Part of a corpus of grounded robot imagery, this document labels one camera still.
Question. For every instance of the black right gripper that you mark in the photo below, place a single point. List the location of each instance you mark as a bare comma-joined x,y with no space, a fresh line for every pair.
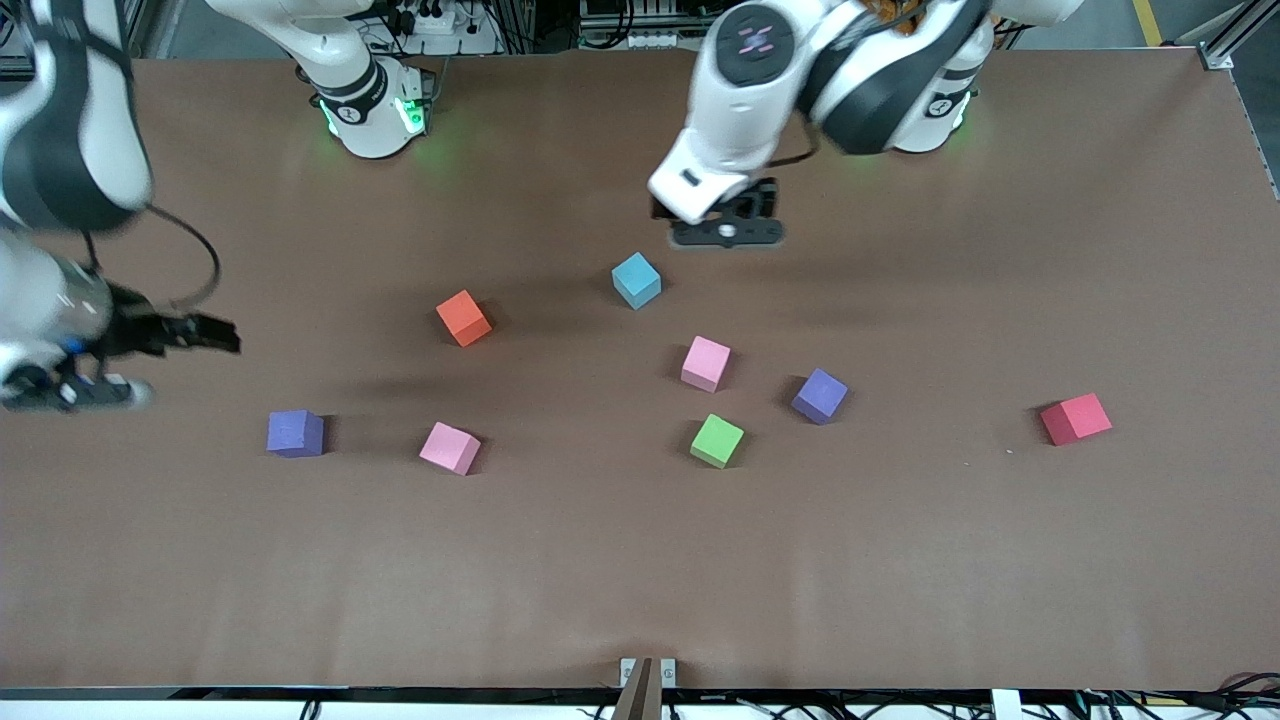
132,328

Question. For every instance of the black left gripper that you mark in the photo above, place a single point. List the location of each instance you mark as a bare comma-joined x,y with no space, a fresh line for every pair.
762,196

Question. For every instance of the purple foam block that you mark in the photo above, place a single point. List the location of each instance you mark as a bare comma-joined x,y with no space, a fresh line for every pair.
295,433
820,396

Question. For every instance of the cyan foam block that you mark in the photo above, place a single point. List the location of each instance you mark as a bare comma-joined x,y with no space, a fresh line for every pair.
636,280

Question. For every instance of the pink foam block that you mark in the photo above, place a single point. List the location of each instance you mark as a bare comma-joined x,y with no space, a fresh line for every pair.
450,448
705,363

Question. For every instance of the green foam block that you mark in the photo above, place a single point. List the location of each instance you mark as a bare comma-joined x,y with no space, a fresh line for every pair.
717,441

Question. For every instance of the orange foam block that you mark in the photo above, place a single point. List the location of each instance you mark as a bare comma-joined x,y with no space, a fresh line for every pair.
463,318

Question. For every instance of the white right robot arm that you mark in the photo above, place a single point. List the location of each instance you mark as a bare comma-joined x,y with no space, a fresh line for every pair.
80,130

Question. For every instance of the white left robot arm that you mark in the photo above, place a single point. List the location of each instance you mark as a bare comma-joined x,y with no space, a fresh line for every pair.
730,100

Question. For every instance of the white electronics box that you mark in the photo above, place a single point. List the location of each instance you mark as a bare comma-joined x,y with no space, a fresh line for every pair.
630,40

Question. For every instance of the orange packaged items pile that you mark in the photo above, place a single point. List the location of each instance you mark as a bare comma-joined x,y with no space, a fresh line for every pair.
892,14

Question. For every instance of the white power strip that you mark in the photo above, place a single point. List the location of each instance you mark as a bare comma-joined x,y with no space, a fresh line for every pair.
432,20

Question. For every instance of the red foam block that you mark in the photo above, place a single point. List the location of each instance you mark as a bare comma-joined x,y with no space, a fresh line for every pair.
1076,419

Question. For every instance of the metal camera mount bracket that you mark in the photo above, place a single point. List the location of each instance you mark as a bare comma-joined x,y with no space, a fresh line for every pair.
645,685

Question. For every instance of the aluminium frame profile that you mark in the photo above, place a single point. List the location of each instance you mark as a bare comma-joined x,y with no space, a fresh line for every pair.
1240,25

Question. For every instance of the white table post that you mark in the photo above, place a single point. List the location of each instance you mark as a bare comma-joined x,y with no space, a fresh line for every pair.
1007,705

